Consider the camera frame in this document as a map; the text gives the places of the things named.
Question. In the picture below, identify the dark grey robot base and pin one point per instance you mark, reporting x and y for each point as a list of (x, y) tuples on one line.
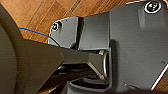
[(133, 43)]

